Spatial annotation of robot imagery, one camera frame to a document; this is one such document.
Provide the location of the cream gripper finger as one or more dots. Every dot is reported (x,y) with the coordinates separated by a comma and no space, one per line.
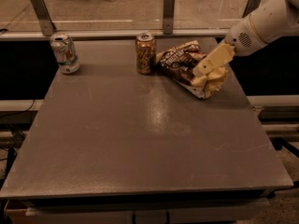
(214,78)
(216,58)

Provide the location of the brown sea salt chip bag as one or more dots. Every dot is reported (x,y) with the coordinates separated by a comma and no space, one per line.
(178,63)

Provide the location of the orange soda can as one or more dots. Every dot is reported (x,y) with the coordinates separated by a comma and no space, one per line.
(145,47)

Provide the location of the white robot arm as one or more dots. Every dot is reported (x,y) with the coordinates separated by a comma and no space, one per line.
(267,23)

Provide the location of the white green soda can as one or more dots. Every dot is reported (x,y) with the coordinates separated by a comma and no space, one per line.
(65,53)

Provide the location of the right metal bracket post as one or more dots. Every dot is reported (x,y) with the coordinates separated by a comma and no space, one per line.
(250,6)

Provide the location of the metal bracket post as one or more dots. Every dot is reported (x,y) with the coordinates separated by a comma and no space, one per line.
(250,6)
(47,26)
(168,16)

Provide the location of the middle metal bracket post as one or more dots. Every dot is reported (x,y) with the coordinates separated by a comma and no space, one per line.
(168,16)

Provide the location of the left metal bracket post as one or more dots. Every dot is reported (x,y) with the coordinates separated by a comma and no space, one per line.
(47,26)

